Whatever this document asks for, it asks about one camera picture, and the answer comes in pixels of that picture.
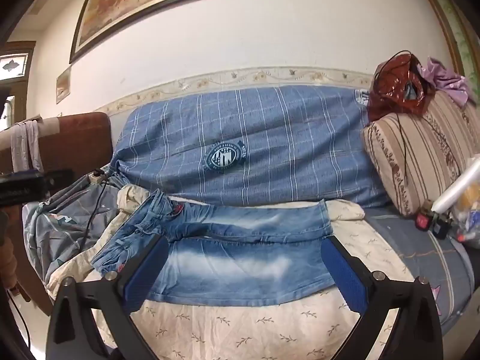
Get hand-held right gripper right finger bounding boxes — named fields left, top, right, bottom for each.
left=319, top=234, right=445, bottom=360

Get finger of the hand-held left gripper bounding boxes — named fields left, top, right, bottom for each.
left=43, top=169, right=74, bottom=189

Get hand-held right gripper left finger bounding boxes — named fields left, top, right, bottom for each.
left=45, top=234, right=171, bottom=360

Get blue denim pants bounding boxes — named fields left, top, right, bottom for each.
left=90, top=189, right=336, bottom=306

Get brown sofa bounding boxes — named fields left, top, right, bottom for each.
left=0, top=112, right=113, bottom=316

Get lilac cloth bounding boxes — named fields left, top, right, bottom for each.
left=10, top=119, right=44, bottom=175

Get grey printed quilt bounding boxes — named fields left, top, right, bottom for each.
left=22, top=174, right=128, bottom=286

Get blue-grey bed sheet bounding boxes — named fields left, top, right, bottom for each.
left=362, top=206, right=477, bottom=336

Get black adapter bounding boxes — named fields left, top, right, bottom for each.
left=433, top=212, right=456, bottom=239

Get cream leaf-print blanket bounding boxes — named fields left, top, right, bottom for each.
left=45, top=185, right=417, bottom=360

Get wooden framed window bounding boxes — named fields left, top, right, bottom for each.
left=0, top=41, right=37, bottom=128

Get clear plastic bag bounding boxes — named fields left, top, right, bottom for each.
left=452, top=184, right=480, bottom=244

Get striped floral pillow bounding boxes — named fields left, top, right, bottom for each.
left=362, top=86, right=480, bottom=216

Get blue plaid blanket with emblem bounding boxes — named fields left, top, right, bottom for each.
left=110, top=84, right=391, bottom=208

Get dark red cloth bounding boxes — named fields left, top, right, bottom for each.
left=367, top=50, right=437, bottom=122

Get purple cloth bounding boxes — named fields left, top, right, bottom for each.
left=416, top=57, right=471, bottom=106

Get wooden framed green panel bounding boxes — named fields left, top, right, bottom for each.
left=410, top=0, right=480, bottom=94

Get black cable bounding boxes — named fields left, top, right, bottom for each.
left=80, top=169, right=109, bottom=241

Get small wall picture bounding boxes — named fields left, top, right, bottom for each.
left=55, top=65, right=73, bottom=105

